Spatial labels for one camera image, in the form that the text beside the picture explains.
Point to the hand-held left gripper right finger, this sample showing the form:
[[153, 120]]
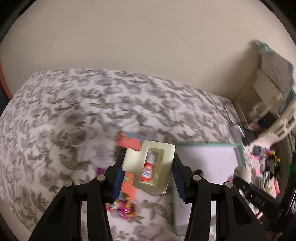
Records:
[[179, 180]]

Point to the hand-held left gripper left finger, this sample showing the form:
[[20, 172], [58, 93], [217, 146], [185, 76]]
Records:
[[118, 178]]

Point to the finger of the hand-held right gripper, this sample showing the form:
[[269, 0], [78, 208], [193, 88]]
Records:
[[254, 195]]

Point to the orange box with blue wave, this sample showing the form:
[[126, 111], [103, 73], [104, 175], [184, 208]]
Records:
[[128, 190]]

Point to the cream hair claw clip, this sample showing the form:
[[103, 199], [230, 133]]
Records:
[[136, 183]]

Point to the small orange white bottle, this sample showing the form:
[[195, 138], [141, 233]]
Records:
[[148, 171]]

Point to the white tray with teal rim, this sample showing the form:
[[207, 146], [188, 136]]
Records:
[[208, 157]]

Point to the magenta small item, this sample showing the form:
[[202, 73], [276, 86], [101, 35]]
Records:
[[100, 172]]

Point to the coral and blue small packet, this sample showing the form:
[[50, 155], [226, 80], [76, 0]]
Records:
[[129, 143]]

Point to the colourful cylindrical tin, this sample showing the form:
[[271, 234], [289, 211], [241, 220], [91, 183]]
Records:
[[256, 150]]

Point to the white plastic chair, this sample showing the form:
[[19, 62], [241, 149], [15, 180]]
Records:
[[277, 129]]

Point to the grey floral blanket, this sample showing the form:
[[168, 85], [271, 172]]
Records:
[[69, 104]]

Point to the white storage shelf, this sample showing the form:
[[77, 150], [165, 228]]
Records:
[[266, 92]]

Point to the white and teal box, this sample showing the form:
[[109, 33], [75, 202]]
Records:
[[275, 62]]

